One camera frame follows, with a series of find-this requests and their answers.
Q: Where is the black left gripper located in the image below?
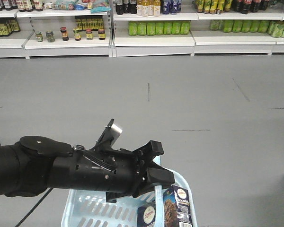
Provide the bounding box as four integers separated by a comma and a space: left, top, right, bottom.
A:
72, 140, 175, 201

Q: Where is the Chocofello cookie box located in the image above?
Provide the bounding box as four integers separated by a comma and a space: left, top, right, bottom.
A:
137, 185, 193, 227

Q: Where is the light blue plastic basket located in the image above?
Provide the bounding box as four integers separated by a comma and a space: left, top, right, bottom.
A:
61, 155, 199, 227

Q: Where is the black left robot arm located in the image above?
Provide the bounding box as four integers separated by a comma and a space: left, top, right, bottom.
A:
0, 136, 175, 202

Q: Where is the white supermarket shelving unit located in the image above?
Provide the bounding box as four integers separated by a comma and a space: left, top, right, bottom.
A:
0, 0, 284, 59

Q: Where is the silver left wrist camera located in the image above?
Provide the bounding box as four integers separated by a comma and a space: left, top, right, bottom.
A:
96, 119, 123, 147

